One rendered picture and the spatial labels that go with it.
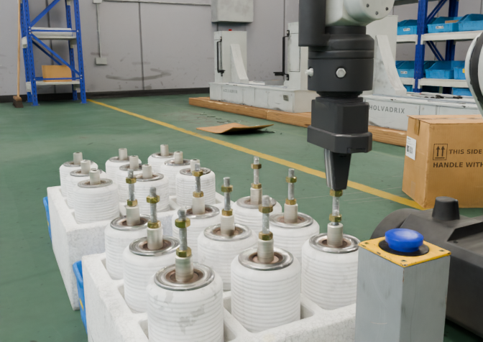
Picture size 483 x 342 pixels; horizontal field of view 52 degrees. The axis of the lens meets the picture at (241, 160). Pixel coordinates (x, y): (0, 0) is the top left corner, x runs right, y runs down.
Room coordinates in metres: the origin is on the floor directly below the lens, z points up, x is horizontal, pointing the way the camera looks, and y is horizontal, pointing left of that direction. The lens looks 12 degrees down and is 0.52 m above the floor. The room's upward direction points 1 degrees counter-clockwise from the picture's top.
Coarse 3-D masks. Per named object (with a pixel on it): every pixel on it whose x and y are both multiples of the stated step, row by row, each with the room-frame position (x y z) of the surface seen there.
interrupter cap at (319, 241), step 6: (318, 234) 0.71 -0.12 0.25; (324, 234) 0.71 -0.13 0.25; (312, 240) 0.69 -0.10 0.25; (318, 240) 0.69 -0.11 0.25; (324, 240) 0.69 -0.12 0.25; (348, 240) 0.69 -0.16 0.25; (354, 240) 0.69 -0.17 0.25; (312, 246) 0.67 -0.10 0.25; (318, 246) 0.66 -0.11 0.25; (324, 246) 0.66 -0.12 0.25; (330, 246) 0.67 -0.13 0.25; (336, 246) 0.67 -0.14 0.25; (342, 246) 0.67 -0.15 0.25; (348, 246) 0.66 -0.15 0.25; (354, 246) 0.66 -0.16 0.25; (330, 252) 0.65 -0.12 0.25; (336, 252) 0.64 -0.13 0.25; (342, 252) 0.64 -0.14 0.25; (348, 252) 0.65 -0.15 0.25
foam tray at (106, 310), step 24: (96, 264) 0.77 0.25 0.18; (96, 288) 0.70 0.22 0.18; (120, 288) 0.70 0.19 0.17; (96, 312) 0.71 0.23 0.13; (120, 312) 0.62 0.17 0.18; (312, 312) 0.61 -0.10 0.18; (336, 312) 0.61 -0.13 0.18; (96, 336) 0.73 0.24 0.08; (120, 336) 0.57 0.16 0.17; (144, 336) 0.55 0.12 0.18; (240, 336) 0.55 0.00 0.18; (264, 336) 0.55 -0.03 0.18; (288, 336) 0.55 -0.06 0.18; (312, 336) 0.57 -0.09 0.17; (336, 336) 0.59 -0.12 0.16
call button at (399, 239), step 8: (392, 232) 0.51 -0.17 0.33; (400, 232) 0.51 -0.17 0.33; (408, 232) 0.51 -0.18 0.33; (416, 232) 0.51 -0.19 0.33; (392, 240) 0.50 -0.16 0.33; (400, 240) 0.49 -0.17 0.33; (408, 240) 0.49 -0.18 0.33; (416, 240) 0.49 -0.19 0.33; (392, 248) 0.50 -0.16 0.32; (400, 248) 0.49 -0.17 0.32; (408, 248) 0.49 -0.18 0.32; (416, 248) 0.50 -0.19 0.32
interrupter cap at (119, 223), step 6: (120, 216) 0.81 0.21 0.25; (144, 216) 0.81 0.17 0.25; (114, 222) 0.78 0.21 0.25; (120, 222) 0.78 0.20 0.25; (144, 222) 0.78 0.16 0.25; (114, 228) 0.75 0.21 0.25; (120, 228) 0.75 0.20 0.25; (126, 228) 0.74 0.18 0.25; (132, 228) 0.74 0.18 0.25; (138, 228) 0.75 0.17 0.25; (144, 228) 0.75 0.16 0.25
